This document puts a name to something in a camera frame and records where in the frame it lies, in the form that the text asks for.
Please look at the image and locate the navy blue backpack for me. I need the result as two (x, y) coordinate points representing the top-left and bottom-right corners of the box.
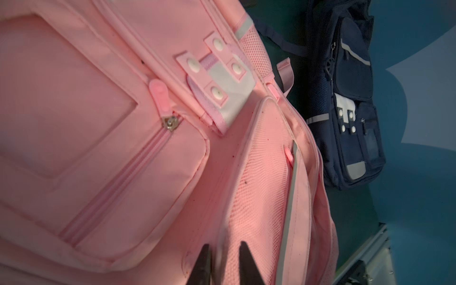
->
(254, 1), (386, 190)

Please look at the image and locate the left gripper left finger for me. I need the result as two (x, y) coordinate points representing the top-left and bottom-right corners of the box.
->
(186, 243), (212, 285)

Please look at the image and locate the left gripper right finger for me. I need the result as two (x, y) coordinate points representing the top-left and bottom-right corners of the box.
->
(239, 241), (265, 285)

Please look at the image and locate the pink backpack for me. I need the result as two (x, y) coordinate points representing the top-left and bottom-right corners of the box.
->
(1, 1), (338, 285)

